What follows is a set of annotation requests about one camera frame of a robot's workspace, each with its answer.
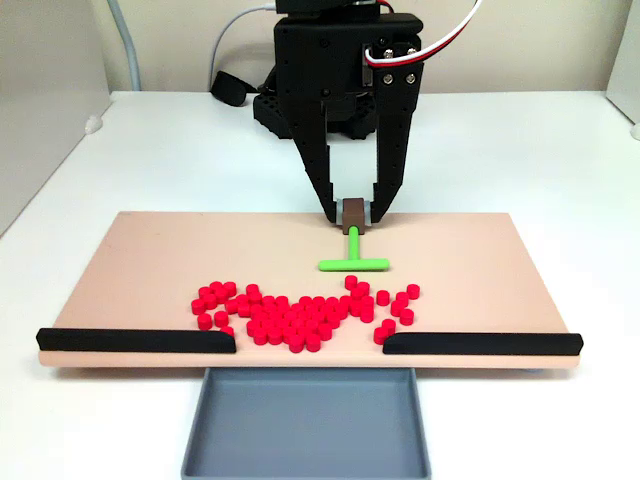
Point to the grey shallow tray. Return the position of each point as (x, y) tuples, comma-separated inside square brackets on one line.
[(305, 430)]

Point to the black clamp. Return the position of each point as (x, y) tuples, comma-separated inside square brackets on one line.
[(227, 89)]

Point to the beige rectangular work board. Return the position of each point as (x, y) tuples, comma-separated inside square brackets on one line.
[(150, 260)]

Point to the grey tube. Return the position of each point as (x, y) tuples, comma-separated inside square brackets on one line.
[(131, 55)]

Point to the green T-shaped pusher tool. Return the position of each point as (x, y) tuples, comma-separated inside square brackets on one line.
[(354, 245)]

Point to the small white blob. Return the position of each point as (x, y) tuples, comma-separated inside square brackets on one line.
[(93, 123)]

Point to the black edge rail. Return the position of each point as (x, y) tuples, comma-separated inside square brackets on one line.
[(480, 344), (135, 341)]

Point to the red round granule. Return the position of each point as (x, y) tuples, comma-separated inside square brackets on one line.
[(243, 300), (232, 305), (204, 320), (389, 326), (325, 309), (318, 316), (305, 301), (216, 287), (340, 310), (397, 307), (229, 288), (269, 309), (357, 295), (297, 309), (253, 329), (402, 299), (318, 301), (204, 291), (221, 317), (276, 316), (260, 338), (413, 290), (311, 308), (227, 331), (331, 302), (283, 309), (290, 316), (262, 317), (221, 296), (301, 332), (366, 314), (268, 301), (298, 324), (281, 302), (275, 336), (332, 320), (356, 307), (406, 316), (382, 297), (304, 316), (367, 301), (345, 301), (381, 336), (313, 342), (325, 332), (285, 325), (255, 299), (351, 282), (252, 290), (244, 310), (256, 309), (271, 325), (197, 305), (312, 325), (362, 289), (209, 300), (296, 344), (288, 334)]

